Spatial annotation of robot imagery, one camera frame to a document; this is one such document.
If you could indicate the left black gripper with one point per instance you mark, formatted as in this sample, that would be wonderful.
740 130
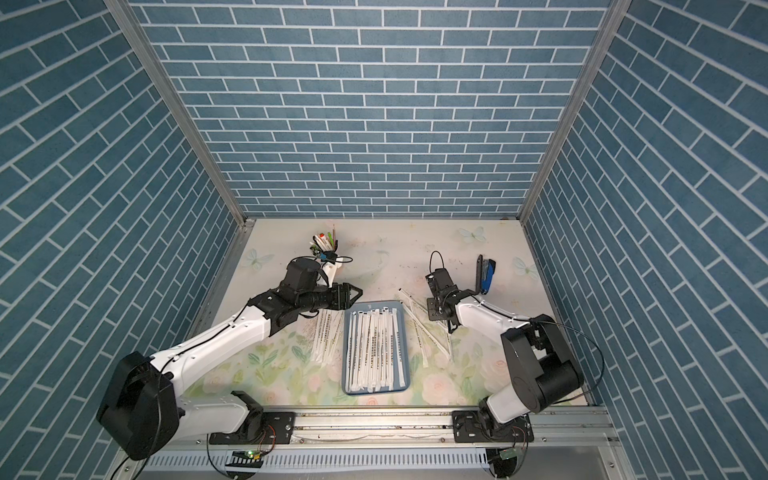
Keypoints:
345 302

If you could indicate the right pile wrapped straws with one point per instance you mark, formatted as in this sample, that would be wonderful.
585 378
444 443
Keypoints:
432 338

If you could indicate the green circuit board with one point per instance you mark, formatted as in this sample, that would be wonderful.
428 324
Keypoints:
249 459

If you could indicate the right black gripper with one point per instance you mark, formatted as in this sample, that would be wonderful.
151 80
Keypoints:
431 303

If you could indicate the black and blue stapler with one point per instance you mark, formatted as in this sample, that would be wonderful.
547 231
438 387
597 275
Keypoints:
485 271

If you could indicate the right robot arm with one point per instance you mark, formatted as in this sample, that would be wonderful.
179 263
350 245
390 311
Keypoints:
542 367

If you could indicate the left pile wrapped straws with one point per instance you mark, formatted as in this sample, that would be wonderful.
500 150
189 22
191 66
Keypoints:
328 329

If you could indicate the aluminium front rail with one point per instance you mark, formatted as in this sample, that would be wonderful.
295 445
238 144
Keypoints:
426 427

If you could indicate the blue plastic storage tray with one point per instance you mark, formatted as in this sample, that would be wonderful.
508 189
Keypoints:
383 352

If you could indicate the straw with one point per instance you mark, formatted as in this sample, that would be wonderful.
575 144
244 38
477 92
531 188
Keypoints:
355 386
349 351

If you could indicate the pink pen cup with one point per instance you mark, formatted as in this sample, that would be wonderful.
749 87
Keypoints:
330 268

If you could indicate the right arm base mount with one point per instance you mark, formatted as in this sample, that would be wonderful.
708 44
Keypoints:
492 427

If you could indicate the white slotted cable duct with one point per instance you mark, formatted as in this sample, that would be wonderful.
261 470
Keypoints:
327 460

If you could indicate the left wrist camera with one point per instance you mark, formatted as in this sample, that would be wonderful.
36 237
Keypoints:
329 255

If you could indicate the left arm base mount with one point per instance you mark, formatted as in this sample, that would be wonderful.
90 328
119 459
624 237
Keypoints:
266 428

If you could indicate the pile wrapped straws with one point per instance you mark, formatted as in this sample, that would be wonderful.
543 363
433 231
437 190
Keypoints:
432 338
328 329

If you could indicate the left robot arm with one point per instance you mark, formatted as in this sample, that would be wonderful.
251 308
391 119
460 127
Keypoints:
144 407

